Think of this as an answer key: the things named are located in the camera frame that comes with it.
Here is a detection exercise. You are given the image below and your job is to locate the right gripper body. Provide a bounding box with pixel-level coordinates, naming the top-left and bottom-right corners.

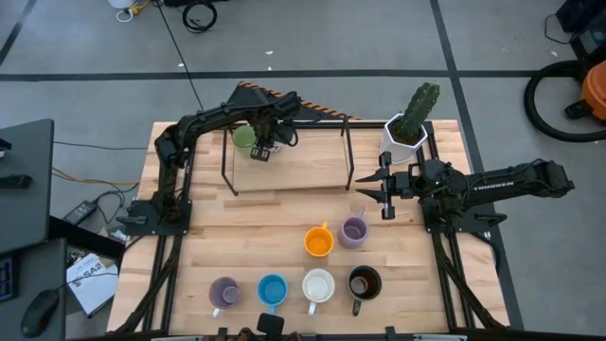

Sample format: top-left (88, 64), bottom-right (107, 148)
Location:
top-left (379, 151), bottom-right (423, 222)

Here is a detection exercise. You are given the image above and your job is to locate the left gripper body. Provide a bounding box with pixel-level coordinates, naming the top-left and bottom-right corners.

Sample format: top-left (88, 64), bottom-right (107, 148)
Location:
top-left (249, 117), bottom-right (297, 163)

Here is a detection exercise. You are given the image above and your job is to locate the green mug white handle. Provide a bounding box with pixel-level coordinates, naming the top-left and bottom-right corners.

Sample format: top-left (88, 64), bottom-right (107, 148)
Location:
top-left (230, 124), bottom-right (283, 158)

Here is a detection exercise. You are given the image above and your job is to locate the lilac ribbed mug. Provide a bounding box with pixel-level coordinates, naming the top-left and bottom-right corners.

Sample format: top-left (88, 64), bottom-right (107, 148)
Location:
top-left (337, 206), bottom-right (370, 250)

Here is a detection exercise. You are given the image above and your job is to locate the yellow mug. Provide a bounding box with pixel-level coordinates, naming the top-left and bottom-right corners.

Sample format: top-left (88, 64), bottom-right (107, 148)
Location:
top-left (303, 221), bottom-right (335, 259)

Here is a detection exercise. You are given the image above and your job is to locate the dark teal mug brown interior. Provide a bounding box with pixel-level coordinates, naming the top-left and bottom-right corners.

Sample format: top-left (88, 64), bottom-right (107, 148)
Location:
top-left (346, 264), bottom-right (383, 317)

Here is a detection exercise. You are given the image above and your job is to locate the light blue mug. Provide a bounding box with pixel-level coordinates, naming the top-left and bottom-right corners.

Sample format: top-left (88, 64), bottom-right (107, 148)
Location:
top-left (257, 273), bottom-right (289, 314)

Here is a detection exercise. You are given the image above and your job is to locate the mauve mug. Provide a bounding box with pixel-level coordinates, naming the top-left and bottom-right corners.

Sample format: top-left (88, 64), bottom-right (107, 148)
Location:
top-left (208, 276), bottom-right (241, 319)

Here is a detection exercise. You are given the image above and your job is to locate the white hexagonal plant pot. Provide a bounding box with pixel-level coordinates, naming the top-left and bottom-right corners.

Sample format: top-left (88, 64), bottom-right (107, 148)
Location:
top-left (380, 113), bottom-right (430, 165)

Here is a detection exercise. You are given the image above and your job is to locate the green cactus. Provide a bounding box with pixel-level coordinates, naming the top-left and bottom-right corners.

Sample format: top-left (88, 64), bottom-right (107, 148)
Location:
top-left (395, 81), bottom-right (441, 143)

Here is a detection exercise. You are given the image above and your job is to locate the white mug blue print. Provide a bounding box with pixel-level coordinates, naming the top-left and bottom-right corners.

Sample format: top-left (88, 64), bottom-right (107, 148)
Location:
top-left (301, 268), bottom-right (336, 317)

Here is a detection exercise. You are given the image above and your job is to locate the orange shop vacuum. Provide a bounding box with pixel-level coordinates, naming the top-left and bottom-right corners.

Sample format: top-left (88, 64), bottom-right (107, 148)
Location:
top-left (524, 60), bottom-right (606, 144)

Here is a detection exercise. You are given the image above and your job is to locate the black power adapter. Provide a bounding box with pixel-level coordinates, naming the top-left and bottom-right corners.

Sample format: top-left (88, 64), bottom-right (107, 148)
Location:
top-left (62, 200), bottom-right (98, 226)

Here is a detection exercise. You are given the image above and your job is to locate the orange vacuum cleaner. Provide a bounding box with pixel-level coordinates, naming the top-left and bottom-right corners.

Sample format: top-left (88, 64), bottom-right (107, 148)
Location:
top-left (563, 60), bottom-right (606, 122)

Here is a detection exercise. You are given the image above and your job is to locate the white printed booklet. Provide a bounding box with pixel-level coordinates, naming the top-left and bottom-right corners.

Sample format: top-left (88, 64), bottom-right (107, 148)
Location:
top-left (65, 252), bottom-right (120, 319)

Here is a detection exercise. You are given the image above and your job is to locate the black equipment case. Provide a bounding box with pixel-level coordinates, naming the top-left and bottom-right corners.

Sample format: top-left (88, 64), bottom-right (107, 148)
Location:
top-left (555, 0), bottom-right (606, 62)

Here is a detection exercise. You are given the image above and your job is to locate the dark grey desk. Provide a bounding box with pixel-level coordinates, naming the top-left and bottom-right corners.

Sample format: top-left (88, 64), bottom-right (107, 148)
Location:
top-left (0, 117), bottom-right (67, 341)

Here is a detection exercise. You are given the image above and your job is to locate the black flat device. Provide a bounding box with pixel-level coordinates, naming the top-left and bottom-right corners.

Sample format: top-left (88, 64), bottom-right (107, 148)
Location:
top-left (0, 173), bottom-right (34, 190)

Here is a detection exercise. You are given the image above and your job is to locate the black computer mouse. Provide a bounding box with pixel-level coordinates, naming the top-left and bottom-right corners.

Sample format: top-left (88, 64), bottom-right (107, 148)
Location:
top-left (20, 289), bottom-right (61, 339)

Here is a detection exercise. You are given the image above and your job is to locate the black aluminium table frame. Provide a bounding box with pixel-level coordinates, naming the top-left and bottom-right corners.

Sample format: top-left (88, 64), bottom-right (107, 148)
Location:
top-left (112, 120), bottom-right (510, 341)

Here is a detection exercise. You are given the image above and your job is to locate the long black cable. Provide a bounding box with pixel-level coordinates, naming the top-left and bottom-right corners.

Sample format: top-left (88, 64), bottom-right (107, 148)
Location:
top-left (153, 0), bottom-right (205, 114)

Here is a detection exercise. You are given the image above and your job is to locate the coiled black cable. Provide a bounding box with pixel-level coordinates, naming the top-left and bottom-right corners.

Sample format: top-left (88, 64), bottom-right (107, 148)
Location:
top-left (181, 0), bottom-right (220, 35)

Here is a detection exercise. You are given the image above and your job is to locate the black table-level camera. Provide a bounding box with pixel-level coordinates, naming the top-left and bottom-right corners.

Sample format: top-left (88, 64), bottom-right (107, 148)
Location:
top-left (257, 312), bottom-right (286, 338)

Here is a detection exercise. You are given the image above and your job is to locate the yellow cable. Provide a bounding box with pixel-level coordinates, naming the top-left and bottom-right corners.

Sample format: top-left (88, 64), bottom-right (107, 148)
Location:
top-left (51, 166), bottom-right (140, 187)

